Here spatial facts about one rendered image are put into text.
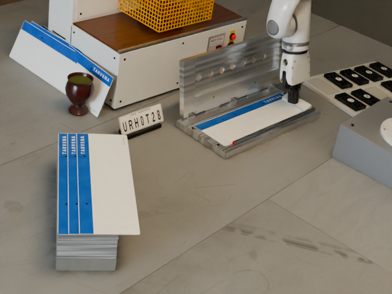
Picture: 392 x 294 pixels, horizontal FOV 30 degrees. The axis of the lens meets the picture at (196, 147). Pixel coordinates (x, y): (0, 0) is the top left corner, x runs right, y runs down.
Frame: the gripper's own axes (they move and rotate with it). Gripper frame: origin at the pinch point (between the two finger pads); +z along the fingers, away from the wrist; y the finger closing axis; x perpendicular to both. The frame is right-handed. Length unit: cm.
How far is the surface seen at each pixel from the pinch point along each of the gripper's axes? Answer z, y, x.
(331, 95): 4.6, 20.3, -0.4
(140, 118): -2, -49, 17
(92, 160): -5, -80, -1
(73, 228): -1, -99, -19
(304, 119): 5.0, -2.7, -7.0
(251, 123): 3.5, -19.9, 0.0
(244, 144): 4.8, -30.7, -6.8
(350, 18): 26, 189, 105
